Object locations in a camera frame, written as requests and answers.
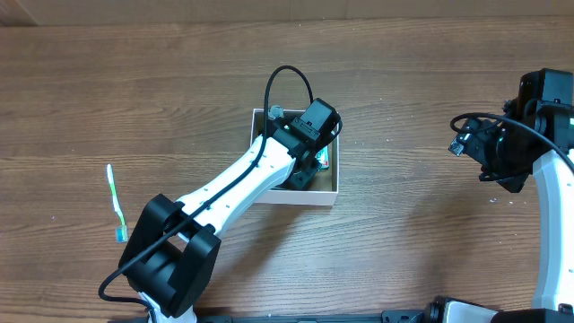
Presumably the white open cardboard box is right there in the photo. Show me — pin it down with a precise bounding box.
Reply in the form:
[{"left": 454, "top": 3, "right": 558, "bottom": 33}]
[{"left": 248, "top": 109, "right": 339, "bottom": 206}]

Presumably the green soap packet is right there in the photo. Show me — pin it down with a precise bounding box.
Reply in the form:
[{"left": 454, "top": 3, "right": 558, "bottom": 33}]
[{"left": 316, "top": 146, "right": 330, "bottom": 171}]

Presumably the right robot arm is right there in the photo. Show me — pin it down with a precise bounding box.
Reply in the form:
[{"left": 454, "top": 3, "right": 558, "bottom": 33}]
[{"left": 448, "top": 68, "right": 573, "bottom": 314}]

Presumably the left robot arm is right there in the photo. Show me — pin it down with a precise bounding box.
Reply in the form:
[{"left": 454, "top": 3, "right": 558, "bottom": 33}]
[{"left": 118, "top": 99, "right": 341, "bottom": 322}]

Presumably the green white toothbrush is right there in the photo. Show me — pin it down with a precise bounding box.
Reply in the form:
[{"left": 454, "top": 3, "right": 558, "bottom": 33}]
[{"left": 106, "top": 164, "right": 128, "bottom": 243}]

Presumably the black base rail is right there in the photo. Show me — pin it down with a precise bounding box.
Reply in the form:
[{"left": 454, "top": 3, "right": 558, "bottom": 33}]
[{"left": 177, "top": 296, "right": 573, "bottom": 323}]

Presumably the blue Listerine mouthwash bottle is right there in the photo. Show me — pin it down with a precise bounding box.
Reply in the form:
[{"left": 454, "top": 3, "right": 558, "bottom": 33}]
[{"left": 268, "top": 105, "right": 284, "bottom": 120}]

